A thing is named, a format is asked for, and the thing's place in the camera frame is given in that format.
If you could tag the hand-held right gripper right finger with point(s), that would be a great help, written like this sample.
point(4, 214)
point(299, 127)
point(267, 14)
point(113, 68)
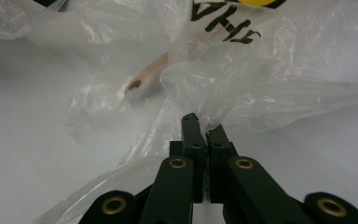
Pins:
point(219, 146)

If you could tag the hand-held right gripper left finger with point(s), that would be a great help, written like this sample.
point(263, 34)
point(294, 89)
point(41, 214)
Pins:
point(195, 149)

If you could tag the clear plastic bag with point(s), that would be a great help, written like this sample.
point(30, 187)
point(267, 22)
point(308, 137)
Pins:
point(230, 84)

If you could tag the beige silicone ladle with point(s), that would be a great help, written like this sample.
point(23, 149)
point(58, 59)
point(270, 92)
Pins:
point(149, 73)

